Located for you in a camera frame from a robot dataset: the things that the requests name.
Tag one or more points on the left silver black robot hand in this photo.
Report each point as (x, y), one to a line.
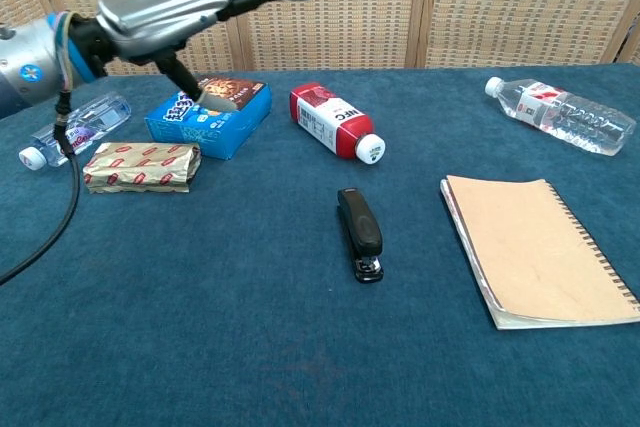
(160, 12)

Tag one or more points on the black stapler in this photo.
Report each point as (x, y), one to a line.
(362, 227)

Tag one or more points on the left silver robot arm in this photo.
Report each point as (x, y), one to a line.
(25, 67)

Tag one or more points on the clear bottle purple label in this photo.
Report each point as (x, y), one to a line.
(100, 117)

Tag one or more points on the red juice carton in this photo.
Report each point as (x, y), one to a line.
(332, 119)

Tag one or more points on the clear water bottle red label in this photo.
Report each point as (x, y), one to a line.
(565, 114)

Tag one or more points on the kraft spiral notebook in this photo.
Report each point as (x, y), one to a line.
(535, 252)

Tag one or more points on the blue cookie box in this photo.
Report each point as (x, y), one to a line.
(220, 129)

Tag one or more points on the gold red wrapped snack pack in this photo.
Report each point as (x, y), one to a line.
(142, 167)

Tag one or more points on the woven bamboo folding screen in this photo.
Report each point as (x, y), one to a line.
(350, 12)

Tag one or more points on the blue felt table cloth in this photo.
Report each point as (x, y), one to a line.
(225, 322)

